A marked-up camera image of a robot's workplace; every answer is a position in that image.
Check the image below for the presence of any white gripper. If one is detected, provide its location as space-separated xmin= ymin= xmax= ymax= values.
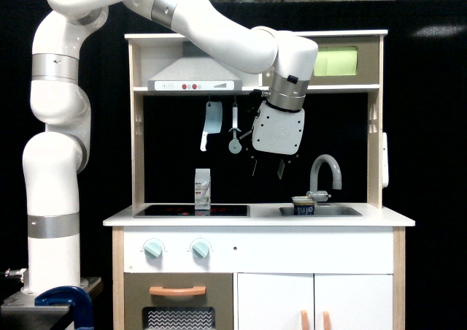
xmin=252 ymin=101 xmax=305 ymax=180

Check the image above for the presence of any left teal stove knob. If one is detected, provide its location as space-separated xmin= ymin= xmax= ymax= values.
xmin=143 ymin=239 xmax=164 ymax=259

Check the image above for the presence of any grey toy sink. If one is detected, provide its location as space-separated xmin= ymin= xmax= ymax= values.
xmin=279 ymin=205 xmax=362 ymax=217

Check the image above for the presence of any white cabinet door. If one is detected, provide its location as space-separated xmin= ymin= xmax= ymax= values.
xmin=314 ymin=275 xmax=393 ymax=329
xmin=237 ymin=273 xmax=314 ymax=329

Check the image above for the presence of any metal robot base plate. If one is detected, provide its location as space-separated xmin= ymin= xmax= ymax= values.
xmin=1 ymin=277 xmax=103 ymax=329

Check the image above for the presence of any right teal stove knob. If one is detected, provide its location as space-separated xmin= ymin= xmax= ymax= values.
xmin=190 ymin=238 xmax=211 ymax=259

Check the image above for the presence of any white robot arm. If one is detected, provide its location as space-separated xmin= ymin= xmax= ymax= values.
xmin=22 ymin=0 xmax=318 ymax=294

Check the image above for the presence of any blue clamp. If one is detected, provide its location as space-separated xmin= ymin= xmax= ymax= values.
xmin=34 ymin=286 xmax=94 ymax=330

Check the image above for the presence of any toy cleaver knife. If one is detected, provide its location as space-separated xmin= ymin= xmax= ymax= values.
xmin=200 ymin=101 xmax=223 ymax=152

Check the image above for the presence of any white toy kitchen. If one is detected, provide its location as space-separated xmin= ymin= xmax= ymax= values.
xmin=104 ymin=30 xmax=414 ymax=329

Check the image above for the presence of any right white cabinet door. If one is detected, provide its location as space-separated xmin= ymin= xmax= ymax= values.
xmin=314 ymin=275 xmax=393 ymax=329

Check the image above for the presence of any toy oven door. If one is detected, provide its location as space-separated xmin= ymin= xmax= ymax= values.
xmin=124 ymin=273 xmax=234 ymax=329

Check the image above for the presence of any white range hood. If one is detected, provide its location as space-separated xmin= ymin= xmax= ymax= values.
xmin=147 ymin=42 xmax=243 ymax=93

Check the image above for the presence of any white milk carton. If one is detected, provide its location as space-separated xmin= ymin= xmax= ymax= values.
xmin=194 ymin=169 xmax=211 ymax=210

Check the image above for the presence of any grey toy faucet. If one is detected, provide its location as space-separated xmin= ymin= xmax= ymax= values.
xmin=305 ymin=154 xmax=343 ymax=208

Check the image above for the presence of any left white cabinet door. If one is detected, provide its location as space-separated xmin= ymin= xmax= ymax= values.
xmin=237 ymin=273 xmax=314 ymax=329

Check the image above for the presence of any black toy stovetop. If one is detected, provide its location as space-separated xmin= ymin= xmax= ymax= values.
xmin=134 ymin=204 xmax=250 ymax=218

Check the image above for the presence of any teal stove knob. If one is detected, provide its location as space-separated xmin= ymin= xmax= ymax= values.
xmin=190 ymin=238 xmax=211 ymax=259
xmin=143 ymin=239 xmax=164 ymax=259

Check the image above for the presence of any toy pizza cutter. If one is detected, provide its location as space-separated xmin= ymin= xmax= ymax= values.
xmin=228 ymin=102 xmax=242 ymax=154

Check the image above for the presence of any blue canned spam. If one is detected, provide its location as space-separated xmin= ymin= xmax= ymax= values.
xmin=292 ymin=196 xmax=315 ymax=216

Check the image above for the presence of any toy microwave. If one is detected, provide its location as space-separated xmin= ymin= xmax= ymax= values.
xmin=260 ymin=36 xmax=381 ymax=88

